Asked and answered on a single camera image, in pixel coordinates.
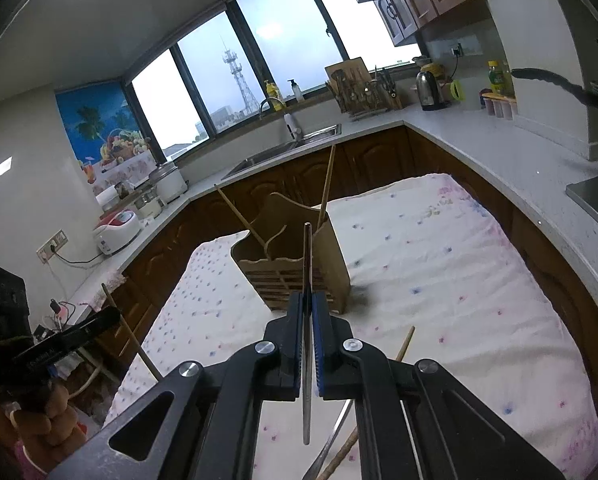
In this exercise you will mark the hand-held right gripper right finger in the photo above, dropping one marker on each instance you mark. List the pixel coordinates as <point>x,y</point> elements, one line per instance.
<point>319,345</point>

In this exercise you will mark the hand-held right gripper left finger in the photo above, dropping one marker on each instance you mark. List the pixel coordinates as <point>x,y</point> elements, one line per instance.
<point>299,330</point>

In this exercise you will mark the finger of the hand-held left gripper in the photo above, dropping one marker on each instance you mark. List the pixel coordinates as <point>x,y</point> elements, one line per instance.
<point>86,327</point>

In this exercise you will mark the wooden chopstick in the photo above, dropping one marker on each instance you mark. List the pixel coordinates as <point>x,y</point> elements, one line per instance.
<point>327,185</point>
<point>239,217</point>
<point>139,350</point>
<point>404,342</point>

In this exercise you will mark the wooden utensil holder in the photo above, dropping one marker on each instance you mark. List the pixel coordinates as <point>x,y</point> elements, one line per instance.
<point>329,270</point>

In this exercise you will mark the metal chopstick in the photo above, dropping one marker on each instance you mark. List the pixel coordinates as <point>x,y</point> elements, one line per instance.
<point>307,260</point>
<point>329,440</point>

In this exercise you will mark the person's left hand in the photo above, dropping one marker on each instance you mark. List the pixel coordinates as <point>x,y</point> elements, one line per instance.
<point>49,420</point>

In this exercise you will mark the pink lace cloth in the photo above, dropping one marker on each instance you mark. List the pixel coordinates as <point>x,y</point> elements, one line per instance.
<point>104,285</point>

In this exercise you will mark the white and red rice cooker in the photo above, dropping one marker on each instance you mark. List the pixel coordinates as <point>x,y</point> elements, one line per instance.
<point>116,230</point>

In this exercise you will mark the white container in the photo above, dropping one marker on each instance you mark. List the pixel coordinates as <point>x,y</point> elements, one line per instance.
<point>109,197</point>

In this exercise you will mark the white floral tablecloth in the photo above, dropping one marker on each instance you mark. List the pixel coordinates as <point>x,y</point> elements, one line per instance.
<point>429,270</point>

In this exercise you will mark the small white cooker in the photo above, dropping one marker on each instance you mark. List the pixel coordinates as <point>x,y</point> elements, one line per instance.
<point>149,202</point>

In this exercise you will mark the steel steamer pot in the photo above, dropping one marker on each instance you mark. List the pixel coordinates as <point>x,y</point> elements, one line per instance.
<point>169,182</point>

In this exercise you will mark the steel kitchen sink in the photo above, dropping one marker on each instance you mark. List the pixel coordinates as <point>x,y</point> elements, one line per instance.
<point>264,157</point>

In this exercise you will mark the wooden lower cabinets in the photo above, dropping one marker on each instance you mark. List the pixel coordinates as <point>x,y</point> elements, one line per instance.
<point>379,155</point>

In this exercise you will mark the kitchen faucet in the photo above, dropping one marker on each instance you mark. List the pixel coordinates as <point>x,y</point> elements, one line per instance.
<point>291,125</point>

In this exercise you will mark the yellow dish soap bottle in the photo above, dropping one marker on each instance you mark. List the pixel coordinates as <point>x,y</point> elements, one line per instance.
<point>271,95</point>

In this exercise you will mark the clear pump bottle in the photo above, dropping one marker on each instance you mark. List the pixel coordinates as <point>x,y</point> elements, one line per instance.
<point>295,91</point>

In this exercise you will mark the kitchen utensil rack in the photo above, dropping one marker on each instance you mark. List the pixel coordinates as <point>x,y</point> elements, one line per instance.
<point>359,97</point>

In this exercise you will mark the wooden cutting board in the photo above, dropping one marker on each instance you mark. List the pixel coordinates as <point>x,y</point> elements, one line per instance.
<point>346,67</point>

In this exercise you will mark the steel electric kettle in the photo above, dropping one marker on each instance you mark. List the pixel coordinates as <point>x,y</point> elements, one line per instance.
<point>429,87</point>

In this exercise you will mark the green cup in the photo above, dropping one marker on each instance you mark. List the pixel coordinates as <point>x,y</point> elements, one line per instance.
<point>456,91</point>

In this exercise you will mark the kitchen window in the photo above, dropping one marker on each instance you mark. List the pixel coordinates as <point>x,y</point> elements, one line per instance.
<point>279,35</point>

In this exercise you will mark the spice jar rack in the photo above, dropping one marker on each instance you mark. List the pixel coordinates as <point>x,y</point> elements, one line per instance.
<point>499,107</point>

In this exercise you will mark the steel stove top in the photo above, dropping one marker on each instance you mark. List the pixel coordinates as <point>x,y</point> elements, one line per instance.
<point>596,195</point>

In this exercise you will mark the yellow oil bottle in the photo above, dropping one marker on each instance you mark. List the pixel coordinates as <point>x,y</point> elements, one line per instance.
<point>496,80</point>

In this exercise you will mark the wall outlet strip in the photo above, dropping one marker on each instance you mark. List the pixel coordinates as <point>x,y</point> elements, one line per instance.
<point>51,246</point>

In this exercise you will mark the tropical fruit wall poster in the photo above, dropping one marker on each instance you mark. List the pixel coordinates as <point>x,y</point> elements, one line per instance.
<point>94,125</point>

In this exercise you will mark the white wall socket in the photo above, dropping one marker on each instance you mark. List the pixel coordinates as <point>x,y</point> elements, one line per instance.
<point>457,50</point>

